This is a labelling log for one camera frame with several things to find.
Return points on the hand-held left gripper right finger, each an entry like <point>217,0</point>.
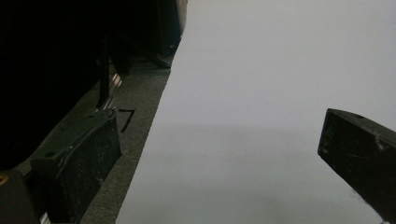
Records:
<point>361,155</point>

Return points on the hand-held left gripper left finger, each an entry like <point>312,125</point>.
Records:
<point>84,161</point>

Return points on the black metal stand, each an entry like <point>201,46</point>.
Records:
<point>104,74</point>

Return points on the dark curtain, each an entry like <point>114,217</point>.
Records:
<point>46,62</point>

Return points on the silver metal rail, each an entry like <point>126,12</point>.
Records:
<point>112,90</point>

